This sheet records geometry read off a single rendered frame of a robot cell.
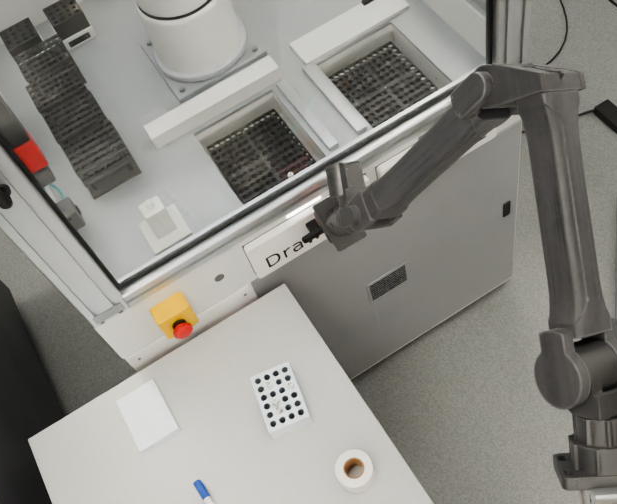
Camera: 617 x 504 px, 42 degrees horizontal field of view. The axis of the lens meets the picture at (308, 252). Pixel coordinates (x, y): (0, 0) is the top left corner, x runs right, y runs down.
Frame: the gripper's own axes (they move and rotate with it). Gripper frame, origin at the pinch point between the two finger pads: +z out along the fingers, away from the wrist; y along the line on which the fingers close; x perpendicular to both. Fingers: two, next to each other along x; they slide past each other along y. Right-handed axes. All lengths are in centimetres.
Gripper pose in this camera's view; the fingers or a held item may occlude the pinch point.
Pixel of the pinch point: (331, 223)
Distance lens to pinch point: 161.4
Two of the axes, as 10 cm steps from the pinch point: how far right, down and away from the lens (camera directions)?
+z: -1.6, 0.3, 9.9
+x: -8.5, 5.1, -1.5
